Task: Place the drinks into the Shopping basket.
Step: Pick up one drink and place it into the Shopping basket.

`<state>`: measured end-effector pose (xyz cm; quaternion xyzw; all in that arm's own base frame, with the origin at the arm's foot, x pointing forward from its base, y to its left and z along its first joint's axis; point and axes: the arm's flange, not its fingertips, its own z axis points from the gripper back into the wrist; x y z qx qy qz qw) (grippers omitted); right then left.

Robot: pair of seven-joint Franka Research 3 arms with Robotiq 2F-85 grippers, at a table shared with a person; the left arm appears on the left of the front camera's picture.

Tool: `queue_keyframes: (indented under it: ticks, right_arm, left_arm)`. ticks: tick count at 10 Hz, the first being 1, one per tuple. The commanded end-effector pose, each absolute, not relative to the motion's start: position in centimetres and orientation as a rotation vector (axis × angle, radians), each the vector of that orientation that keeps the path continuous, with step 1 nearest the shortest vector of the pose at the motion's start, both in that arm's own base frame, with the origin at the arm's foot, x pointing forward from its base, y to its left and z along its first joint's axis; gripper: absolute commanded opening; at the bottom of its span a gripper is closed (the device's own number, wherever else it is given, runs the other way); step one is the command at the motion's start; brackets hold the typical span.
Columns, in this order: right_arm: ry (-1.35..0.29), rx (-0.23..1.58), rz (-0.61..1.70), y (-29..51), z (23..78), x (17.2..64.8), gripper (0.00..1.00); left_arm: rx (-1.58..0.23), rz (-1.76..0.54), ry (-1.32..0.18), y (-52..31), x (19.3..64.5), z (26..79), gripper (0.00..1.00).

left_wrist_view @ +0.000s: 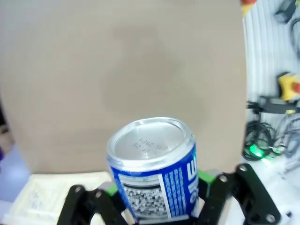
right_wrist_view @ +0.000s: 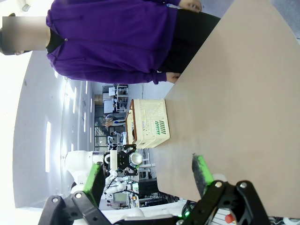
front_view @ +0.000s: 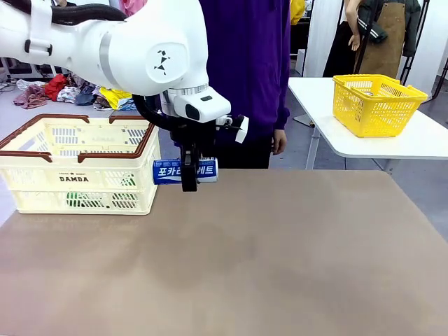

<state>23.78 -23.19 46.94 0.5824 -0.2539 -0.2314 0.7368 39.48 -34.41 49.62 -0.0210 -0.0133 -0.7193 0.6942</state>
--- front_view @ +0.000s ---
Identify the light blue floral cloth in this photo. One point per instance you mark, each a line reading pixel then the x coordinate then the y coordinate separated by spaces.
pixel 126 105

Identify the black stand leg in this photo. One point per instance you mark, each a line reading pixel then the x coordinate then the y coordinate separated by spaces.
pixel 441 82

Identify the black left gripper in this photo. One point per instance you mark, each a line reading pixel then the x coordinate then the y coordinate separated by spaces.
pixel 196 136

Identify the yellow cloth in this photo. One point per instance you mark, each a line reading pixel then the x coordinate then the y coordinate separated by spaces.
pixel 115 98

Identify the yellow plastic basket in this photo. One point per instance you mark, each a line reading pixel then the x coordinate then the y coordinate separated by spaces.
pixel 371 112

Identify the person's left hand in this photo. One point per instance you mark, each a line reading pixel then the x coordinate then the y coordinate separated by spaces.
pixel 279 141

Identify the brown apron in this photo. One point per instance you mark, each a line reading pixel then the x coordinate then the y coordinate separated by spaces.
pixel 383 42

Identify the white floral cloth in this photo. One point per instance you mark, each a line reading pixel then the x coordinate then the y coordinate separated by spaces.
pixel 68 94

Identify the cream plastic shopping basket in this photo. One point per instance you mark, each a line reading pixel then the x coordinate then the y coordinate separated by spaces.
pixel 42 178

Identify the black dress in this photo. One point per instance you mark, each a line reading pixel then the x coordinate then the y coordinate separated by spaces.
pixel 341 52

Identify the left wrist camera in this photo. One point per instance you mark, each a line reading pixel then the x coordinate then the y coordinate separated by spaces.
pixel 241 127

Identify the black jacket white stripes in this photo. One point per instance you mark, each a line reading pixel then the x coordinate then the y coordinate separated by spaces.
pixel 371 24

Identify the pink plaid cloth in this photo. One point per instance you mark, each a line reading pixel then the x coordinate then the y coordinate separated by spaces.
pixel 31 96

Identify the white curtain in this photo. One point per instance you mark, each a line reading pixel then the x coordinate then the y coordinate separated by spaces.
pixel 322 35

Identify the dark grey jacket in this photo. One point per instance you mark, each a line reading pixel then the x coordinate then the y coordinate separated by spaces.
pixel 412 28

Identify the black garment rack stand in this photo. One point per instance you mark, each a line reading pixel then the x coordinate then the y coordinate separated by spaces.
pixel 407 70

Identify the silver drink can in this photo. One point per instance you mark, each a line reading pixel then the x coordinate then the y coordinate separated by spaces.
pixel 372 93

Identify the dark blue cloth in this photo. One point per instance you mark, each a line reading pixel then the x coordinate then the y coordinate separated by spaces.
pixel 84 99

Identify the person's left forearm purple sleeve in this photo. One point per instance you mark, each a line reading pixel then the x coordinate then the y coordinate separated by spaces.
pixel 281 105

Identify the blue white drink can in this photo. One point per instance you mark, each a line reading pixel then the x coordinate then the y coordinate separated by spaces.
pixel 168 171

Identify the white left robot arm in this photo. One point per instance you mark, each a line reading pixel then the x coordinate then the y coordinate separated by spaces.
pixel 122 49

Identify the person in purple sweater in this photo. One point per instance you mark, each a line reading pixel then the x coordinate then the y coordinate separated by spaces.
pixel 252 52

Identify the white side table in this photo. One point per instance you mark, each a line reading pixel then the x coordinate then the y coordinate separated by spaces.
pixel 367 147

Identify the person in pink top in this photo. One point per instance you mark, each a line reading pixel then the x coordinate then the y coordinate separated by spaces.
pixel 133 7

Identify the red cloth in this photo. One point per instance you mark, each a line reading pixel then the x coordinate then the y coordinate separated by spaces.
pixel 56 85

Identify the grey background work table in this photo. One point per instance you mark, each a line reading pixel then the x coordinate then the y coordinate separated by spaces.
pixel 21 68

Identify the purple floral cloth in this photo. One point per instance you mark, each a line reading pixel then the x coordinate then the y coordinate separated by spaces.
pixel 82 84

